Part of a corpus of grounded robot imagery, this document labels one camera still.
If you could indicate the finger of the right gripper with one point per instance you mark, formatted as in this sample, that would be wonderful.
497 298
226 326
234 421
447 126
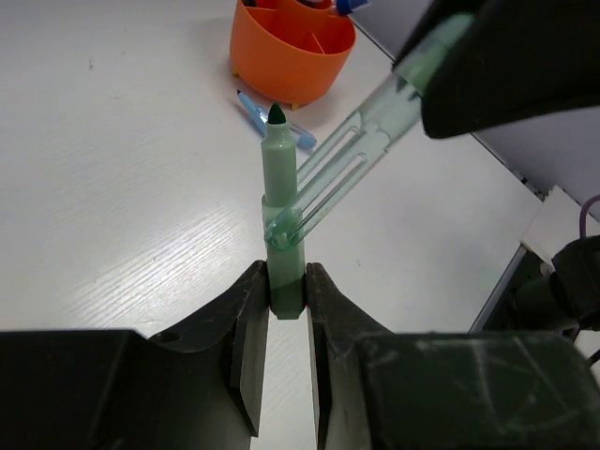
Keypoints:
516 60

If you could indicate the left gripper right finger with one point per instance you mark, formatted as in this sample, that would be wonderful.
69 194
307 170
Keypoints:
374 389

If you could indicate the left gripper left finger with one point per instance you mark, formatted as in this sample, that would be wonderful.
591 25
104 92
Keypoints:
195 385

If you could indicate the green highlighter pen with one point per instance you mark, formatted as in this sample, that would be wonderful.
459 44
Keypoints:
285 262

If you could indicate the green transparent pen cap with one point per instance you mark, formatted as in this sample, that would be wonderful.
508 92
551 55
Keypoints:
367 134

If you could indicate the orange round container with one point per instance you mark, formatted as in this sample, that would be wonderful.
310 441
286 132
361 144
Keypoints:
287 51

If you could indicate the blue highlighter pen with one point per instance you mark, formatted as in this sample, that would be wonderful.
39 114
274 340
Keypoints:
260 117

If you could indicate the aluminium rail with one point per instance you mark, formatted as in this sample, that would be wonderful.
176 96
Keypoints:
481 321

